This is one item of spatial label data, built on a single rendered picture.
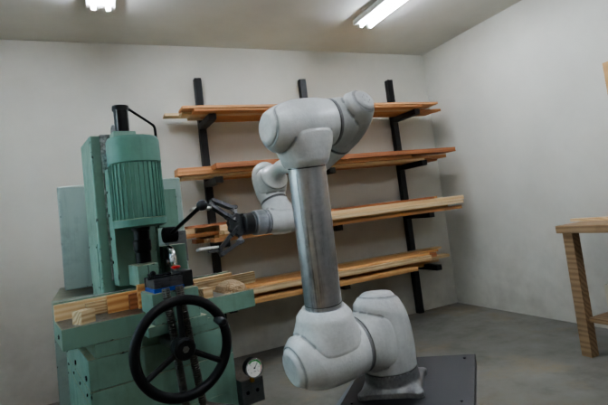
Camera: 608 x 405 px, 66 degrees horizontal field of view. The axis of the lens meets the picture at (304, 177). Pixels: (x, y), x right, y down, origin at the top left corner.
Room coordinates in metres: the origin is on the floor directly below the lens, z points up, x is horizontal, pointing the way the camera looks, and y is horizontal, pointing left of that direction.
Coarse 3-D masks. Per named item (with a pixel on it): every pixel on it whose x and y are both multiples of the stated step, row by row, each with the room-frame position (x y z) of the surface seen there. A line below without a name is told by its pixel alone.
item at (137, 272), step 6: (132, 264) 1.67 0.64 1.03; (138, 264) 1.63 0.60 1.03; (144, 264) 1.59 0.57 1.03; (150, 264) 1.58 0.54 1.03; (156, 264) 1.59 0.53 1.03; (132, 270) 1.62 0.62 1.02; (138, 270) 1.56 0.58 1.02; (144, 270) 1.57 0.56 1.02; (150, 270) 1.58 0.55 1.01; (156, 270) 1.59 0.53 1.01; (132, 276) 1.63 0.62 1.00; (138, 276) 1.56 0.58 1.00; (144, 276) 1.57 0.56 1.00; (132, 282) 1.63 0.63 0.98; (138, 282) 1.56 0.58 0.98
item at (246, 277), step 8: (248, 272) 1.82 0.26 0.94; (208, 280) 1.73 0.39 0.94; (216, 280) 1.75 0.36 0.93; (240, 280) 1.80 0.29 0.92; (248, 280) 1.82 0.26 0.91; (88, 304) 1.51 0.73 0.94; (96, 304) 1.52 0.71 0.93; (104, 304) 1.53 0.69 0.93; (96, 312) 1.52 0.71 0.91; (104, 312) 1.53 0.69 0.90
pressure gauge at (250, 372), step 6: (246, 360) 1.58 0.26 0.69; (252, 360) 1.57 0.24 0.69; (258, 360) 1.58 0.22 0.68; (246, 366) 1.55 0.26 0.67; (252, 366) 1.57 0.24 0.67; (258, 366) 1.58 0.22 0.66; (246, 372) 1.55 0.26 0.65; (252, 372) 1.57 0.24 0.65; (258, 372) 1.58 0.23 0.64; (252, 378) 1.59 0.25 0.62
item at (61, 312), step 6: (210, 276) 1.77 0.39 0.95; (216, 276) 1.77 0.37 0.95; (222, 276) 1.78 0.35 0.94; (84, 300) 1.52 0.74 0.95; (90, 300) 1.53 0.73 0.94; (96, 300) 1.54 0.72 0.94; (54, 306) 1.47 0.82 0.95; (60, 306) 1.48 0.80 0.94; (66, 306) 1.49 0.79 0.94; (72, 306) 1.50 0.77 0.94; (78, 306) 1.51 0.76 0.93; (84, 306) 1.52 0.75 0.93; (54, 312) 1.47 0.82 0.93; (60, 312) 1.48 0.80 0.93; (66, 312) 1.49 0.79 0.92; (54, 318) 1.47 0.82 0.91; (60, 318) 1.48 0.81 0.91; (66, 318) 1.49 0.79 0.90
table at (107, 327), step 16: (224, 304) 1.60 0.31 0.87; (240, 304) 1.63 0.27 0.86; (64, 320) 1.48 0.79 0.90; (96, 320) 1.41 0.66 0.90; (112, 320) 1.40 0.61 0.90; (128, 320) 1.43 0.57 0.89; (192, 320) 1.43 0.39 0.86; (64, 336) 1.33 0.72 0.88; (80, 336) 1.35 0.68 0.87; (96, 336) 1.38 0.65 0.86; (112, 336) 1.40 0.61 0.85
